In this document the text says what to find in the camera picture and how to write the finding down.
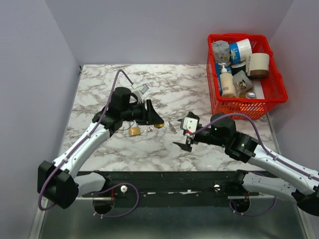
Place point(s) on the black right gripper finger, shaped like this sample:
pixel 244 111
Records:
pixel 186 146
pixel 183 120

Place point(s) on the printed grey cup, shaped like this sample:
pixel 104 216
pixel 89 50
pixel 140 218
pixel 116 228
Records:
pixel 241 83

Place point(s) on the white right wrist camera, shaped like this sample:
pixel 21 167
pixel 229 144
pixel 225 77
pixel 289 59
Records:
pixel 190 127

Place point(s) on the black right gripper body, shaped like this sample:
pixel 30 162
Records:
pixel 190 140

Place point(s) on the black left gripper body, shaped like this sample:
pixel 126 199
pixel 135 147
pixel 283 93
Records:
pixel 137 113

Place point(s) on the red plastic basket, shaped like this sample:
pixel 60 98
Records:
pixel 269 91

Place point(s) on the yellow black padlock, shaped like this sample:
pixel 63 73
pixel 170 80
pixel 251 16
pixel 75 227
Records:
pixel 160 125

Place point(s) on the lotion pump bottle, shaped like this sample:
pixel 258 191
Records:
pixel 226 80

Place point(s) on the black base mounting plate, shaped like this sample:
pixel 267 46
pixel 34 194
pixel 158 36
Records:
pixel 176 189

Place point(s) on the aluminium rail frame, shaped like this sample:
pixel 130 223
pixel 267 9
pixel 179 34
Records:
pixel 264 221

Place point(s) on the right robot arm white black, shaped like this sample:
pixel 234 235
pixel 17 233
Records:
pixel 291 181

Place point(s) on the round brass padlock with keys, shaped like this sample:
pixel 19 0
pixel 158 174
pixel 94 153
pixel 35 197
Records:
pixel 134 130

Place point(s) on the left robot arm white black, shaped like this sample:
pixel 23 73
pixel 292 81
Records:
pixel 56 179

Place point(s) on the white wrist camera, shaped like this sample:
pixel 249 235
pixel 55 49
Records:
pixel 190 127
pixel 138 93

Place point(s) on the blue white paper cup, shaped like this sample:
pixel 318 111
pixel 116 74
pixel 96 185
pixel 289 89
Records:
pixel 240 50

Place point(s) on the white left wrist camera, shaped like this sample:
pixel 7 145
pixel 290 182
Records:
pixel 138 93

